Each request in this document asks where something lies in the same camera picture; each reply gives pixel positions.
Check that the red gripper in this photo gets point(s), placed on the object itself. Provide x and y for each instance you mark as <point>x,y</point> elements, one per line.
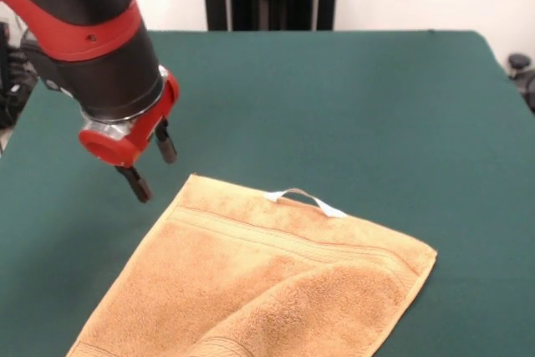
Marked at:
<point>138,139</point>

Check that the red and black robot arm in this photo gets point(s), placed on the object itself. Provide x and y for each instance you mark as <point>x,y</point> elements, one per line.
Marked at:
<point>83,18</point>

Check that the dark green table cloth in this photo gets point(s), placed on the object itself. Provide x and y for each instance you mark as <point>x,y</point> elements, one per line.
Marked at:
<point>376,102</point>

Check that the tan terry towel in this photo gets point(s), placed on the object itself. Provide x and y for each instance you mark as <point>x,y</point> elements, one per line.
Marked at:
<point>292,290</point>

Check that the dark stand base foot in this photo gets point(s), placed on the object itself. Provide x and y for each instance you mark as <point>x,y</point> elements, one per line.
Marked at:
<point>518,62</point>

